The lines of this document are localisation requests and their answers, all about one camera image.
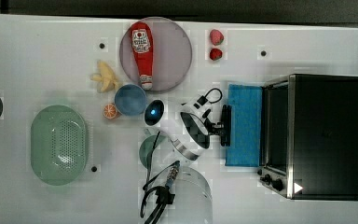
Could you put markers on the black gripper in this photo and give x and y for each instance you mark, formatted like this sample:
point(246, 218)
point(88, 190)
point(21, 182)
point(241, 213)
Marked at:
point(212, 128)

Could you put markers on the black toaster oven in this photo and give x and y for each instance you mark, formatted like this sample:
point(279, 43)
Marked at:
point(300, 132)

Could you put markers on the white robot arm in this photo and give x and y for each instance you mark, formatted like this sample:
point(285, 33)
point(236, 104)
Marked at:
point(177, 135)

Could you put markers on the green pot lid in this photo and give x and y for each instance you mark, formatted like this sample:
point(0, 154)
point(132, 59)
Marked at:
point(150, 154)

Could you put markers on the red strawberry toy lower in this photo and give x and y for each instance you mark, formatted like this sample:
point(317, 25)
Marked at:
point(215, 54)

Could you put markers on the red strawberry toy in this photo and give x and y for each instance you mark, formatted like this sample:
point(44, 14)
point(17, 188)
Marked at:
point(216, 37)
point(215, 54)

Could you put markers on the grey round plate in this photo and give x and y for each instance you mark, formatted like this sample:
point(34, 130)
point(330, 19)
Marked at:
point(172, 54)

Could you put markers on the blue bowl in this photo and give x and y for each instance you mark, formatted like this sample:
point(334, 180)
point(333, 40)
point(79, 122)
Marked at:
point(130, 100)

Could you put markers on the red strawberry toy upper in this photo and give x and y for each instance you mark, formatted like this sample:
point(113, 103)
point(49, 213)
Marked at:
point(216, 37)

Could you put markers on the orange slice toy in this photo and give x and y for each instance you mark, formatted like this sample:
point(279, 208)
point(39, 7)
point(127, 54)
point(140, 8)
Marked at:
point(110, 111)

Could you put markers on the red ketchup bottle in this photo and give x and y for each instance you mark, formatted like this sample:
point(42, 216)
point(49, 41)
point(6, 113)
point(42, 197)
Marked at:
point(142, 45)

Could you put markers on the peeled banana toy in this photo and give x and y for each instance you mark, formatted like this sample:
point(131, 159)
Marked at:
point(106, 78)

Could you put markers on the green perforated colander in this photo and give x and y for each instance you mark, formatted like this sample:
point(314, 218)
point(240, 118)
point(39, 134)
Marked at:
point(59, 145)

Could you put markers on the black camera mount with cable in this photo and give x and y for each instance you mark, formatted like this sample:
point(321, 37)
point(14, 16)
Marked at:
point(212, 96)

